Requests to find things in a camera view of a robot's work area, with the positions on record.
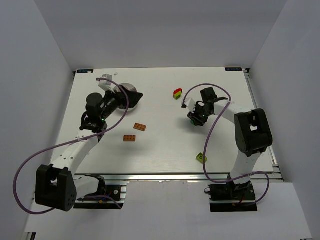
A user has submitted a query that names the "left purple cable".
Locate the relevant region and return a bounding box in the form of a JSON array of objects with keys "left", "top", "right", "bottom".
[{"left": 12, "top": 77, "right": 130, "bottom": 215}]

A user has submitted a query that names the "lime lego with print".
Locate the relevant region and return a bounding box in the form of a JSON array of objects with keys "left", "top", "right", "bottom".
[{"left": 196, "top": 152, "right": 208, "bottom": 164}]

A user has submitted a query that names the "red and lime lego stack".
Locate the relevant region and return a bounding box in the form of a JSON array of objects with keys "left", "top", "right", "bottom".
[{"left": 173, "top": 88, "right": 183, "bottom": 100}]

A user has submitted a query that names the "lower orange flat lego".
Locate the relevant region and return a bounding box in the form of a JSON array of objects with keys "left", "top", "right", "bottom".
[{"left": 123, "top": 135, "right": 136, "bottom": 142}]

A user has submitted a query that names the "white round divided container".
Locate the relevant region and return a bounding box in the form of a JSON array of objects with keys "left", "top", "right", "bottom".
[{"left": 114, "top": 83, "right": 138, "bottom": 112}]

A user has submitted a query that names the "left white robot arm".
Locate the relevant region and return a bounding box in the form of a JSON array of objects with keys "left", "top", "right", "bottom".
[{"left": 35, "top": 85, "right": 144, "bottom": 212}]

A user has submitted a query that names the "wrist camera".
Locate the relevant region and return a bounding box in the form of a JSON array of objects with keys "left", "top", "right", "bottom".
[
  {"left": 96, "top": 74, "right": 115, "bottom": 93},
  {"left": 181, "top": 98, "right": 196, "bottom": 113}
]

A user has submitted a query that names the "orange flat lego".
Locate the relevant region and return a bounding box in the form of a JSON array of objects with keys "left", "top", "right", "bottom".
[
  {"left": 123, "top": 135, "right": 136, "bottom": 142},
  {"left": 133, "top": 123, "right": 147, "bottom": 132}
]

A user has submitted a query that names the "aluminium table frame rail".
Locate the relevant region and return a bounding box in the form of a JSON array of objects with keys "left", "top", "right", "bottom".
[{"left": 72, "top": 171, "right": 283, "bottom": 182}]

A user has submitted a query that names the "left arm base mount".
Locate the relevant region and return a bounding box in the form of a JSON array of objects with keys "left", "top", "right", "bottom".
[{"left": 73, "top": 174, "right": 126, "bottom": 210}]

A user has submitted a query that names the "blue table label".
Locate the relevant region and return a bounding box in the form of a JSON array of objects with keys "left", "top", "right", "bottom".
[
  {"left": 224, "top": 67, "right": 243, "bottom": 72},
  {"left": 76, "top": 69, "right": 94, "bottom": 74}
]

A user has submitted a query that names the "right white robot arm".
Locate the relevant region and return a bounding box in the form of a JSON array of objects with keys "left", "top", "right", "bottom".
[{"left": 181, "top": 84, "right": 273, "bottom": 186}]

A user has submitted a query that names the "left blue table label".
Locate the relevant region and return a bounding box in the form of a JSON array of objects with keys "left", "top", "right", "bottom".
[{"left": 76, "top": 69, "right": 94, "bottom": 74}]

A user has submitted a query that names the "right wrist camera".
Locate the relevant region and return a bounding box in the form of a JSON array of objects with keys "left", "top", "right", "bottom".
[{"left": 181, "top": 98, "right": 196, "bottom": 113}]

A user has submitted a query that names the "right blue table label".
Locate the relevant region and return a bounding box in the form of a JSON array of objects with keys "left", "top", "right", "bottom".
[{"left": 224, "top": 67, "right": 243, "bottom": 72}]

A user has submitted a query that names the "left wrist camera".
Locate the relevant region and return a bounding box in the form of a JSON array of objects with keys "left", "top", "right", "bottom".
[{"left": 96, "top": 74, "right": 115, "bottom": 93}]

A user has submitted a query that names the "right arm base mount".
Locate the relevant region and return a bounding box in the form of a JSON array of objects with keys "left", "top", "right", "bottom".
[{"left": 204, "top": 181, "right": 258, "bottom": 213}]

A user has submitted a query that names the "upper orange flat lego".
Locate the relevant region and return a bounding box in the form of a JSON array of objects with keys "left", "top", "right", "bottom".
[{"left": 133, "top": 123, "right": 147, "bottom": 132}]

